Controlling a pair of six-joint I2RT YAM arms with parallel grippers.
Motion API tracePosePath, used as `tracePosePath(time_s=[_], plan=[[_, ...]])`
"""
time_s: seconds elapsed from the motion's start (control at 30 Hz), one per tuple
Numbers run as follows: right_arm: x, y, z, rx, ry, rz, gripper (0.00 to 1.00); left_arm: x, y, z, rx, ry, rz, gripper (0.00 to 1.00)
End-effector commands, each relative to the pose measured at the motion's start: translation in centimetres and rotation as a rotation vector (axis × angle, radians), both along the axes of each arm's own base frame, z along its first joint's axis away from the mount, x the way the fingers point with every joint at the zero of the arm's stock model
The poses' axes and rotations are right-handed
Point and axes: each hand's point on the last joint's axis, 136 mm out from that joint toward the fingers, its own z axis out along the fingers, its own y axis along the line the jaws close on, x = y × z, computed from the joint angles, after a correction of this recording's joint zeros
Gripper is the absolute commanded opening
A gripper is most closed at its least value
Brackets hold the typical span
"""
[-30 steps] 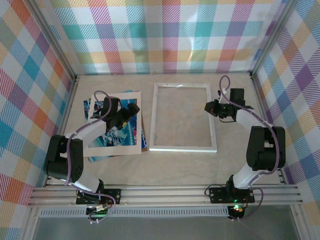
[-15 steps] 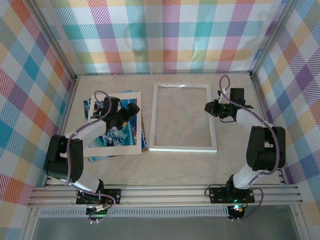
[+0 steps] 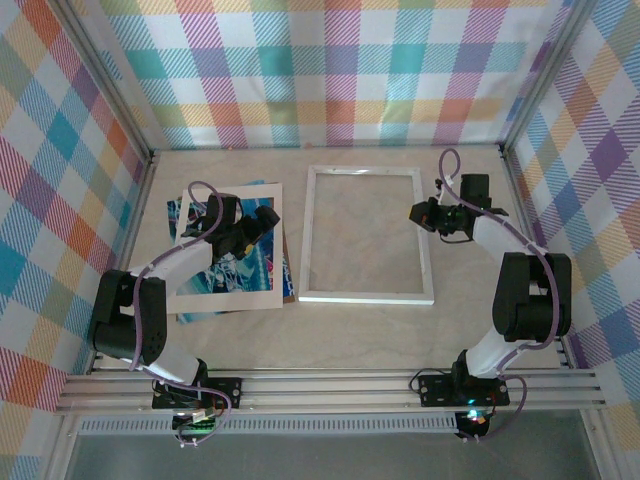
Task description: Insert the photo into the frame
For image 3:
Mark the blue wave photo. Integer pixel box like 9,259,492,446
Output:
165,178,301,326

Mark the white photo mat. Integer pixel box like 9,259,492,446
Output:
164,182,284,316

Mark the white picture frame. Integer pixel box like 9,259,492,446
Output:
297,163,436,307

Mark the green lit controller board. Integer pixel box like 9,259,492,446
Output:
455,407,496,440
171,408,224,437

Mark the aluminium side rail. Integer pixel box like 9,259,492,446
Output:
89,149,161,376
499,144,576,371

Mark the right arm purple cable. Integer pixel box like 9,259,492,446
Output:
407,148,559,444

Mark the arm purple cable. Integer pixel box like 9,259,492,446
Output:
407,148,559,444
127,180,236,449

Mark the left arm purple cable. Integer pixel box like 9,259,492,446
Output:
127,180,236,449

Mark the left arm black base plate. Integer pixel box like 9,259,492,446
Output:
151,374,245,412

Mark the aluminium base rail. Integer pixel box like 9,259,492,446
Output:
53,368,609,416

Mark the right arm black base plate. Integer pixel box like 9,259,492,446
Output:
417,373,512,409

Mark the aluminium frame post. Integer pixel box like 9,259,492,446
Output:
57,0,160,162
579,407,619,480
499,0,596,156
47,414,84,480

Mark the grey slotted cable duct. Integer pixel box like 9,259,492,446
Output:
77,413,461,437

